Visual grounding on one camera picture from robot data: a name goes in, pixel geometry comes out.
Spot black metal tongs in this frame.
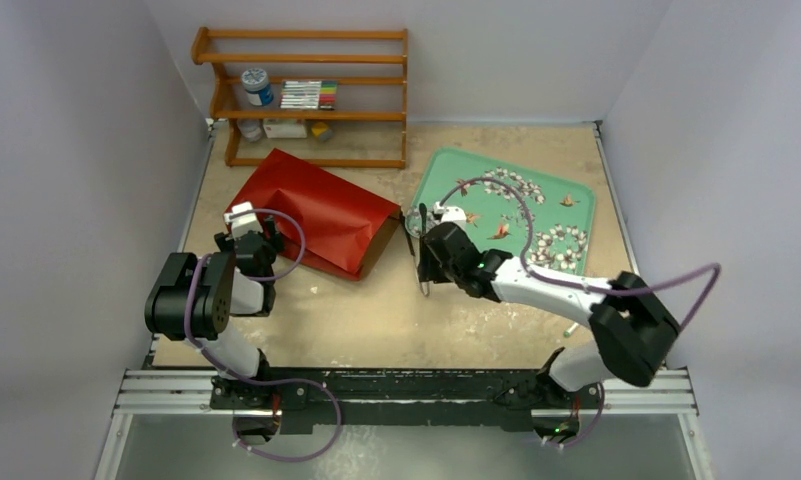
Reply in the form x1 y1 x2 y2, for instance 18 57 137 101
413 203 431 298

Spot red paper bag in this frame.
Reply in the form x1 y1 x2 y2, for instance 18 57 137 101
225 149 401 281

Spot green floral tray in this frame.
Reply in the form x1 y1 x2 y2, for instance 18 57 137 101
405 148 595 275

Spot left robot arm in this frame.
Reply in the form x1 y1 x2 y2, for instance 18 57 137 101
144 214 284 409

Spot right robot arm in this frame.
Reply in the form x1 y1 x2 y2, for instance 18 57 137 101
418 222 682 407

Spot small clear jar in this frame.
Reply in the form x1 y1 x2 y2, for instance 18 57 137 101
236 119 264 142

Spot white small box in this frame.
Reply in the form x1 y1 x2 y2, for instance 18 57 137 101
262 118 308 139

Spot wooden shelf rack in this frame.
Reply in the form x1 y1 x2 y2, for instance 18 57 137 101
191 27 409 169

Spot yellow green cube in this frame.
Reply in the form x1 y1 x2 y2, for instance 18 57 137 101
310 121 334 142

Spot green white pen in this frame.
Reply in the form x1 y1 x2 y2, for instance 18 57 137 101
563 323 579 338

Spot blue lidded jar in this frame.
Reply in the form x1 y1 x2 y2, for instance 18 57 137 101
240 68 274 107

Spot pack of coloured markers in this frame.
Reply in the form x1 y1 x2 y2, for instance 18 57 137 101
280 80 339 111

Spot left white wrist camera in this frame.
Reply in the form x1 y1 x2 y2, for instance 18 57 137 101
223 201 263 239

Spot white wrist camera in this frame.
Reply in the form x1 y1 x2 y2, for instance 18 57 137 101
433 203 467 230
223 201 263 239

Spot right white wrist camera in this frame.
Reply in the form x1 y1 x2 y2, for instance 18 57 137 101
433 203 467 230

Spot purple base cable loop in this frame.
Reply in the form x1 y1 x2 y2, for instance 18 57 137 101
232 378 343 464

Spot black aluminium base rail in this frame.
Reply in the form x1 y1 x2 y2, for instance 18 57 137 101
116 367 698 435

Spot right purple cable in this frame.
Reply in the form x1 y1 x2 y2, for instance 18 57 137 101
437 177 723 452

